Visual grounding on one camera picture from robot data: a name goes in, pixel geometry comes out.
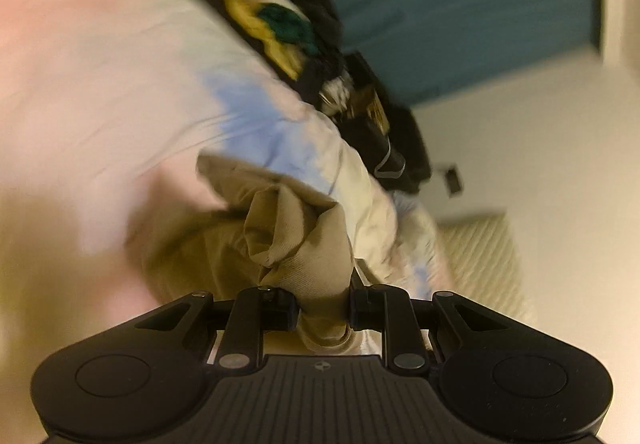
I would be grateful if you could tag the yellow garment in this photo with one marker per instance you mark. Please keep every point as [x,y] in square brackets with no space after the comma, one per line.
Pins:
[250,19]

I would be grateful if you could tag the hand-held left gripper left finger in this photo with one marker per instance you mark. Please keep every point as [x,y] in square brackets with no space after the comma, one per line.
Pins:
[285,314]

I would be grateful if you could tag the black garment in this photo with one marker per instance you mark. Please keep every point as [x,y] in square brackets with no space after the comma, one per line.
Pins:
[315,4]

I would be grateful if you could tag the black wall socket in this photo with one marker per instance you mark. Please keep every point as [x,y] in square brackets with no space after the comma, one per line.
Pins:
[454,180]

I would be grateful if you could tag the green garment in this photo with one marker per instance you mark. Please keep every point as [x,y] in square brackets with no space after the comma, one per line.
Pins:
[290,24]

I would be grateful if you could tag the tan pants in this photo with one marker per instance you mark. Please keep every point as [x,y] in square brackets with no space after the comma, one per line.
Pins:
[300,244]

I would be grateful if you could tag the pastel tie-dye duvet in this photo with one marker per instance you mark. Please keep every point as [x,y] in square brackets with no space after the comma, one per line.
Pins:
[100,74]

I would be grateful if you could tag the patterned white cloth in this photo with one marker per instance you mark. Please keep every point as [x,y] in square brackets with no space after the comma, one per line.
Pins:
[336,94]

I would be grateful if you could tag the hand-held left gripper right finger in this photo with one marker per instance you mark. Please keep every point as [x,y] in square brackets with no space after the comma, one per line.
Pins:
[360,311]

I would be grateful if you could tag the cream ribbed panel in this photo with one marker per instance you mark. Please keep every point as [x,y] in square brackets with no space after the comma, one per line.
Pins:
[485,259]

